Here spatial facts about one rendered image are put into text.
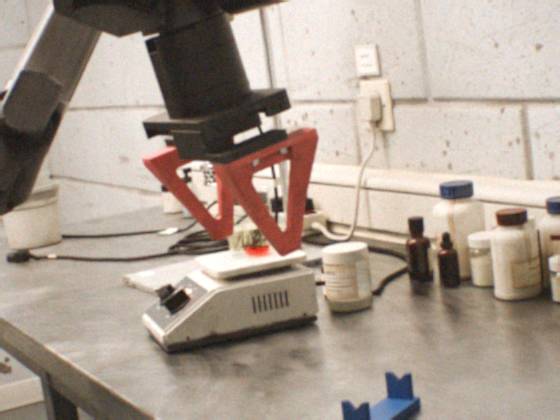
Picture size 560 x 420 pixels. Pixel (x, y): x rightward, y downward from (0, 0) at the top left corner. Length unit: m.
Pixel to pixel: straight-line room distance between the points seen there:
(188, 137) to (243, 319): 0.67
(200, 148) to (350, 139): 1.30
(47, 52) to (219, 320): 0.48
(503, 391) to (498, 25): 0.69
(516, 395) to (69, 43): 0.52
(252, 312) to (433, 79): 0.57
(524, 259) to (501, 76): 0.34
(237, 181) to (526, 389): 0.49
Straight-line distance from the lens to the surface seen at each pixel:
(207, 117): 0.67
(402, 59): 1.80
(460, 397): 1.05
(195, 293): 1.35
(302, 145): 0.67
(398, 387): 1.03
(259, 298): 1.34
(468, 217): 1.49
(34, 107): 0.89
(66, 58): 0.98
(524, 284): 1.37
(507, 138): 1.61
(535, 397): 1.04
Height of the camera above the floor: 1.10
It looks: 9 degrees down
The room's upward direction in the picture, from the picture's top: 7 degrees counter-clockwise
